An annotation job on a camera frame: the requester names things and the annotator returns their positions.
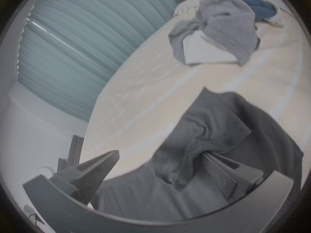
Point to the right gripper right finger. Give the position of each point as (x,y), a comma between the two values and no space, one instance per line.
(233,178)

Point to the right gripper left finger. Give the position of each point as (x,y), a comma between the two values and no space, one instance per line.
(92,173)

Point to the black T-shirt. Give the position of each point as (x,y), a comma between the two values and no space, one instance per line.
(218,130)

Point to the bed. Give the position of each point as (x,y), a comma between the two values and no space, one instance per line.
(158,86)

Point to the pile of clothes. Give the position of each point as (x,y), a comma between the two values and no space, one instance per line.
(230,25)

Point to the blue-green curtain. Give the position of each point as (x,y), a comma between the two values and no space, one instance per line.
(60,76)
(97,16)

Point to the white printed pillow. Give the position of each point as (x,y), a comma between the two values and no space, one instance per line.
(187,10)

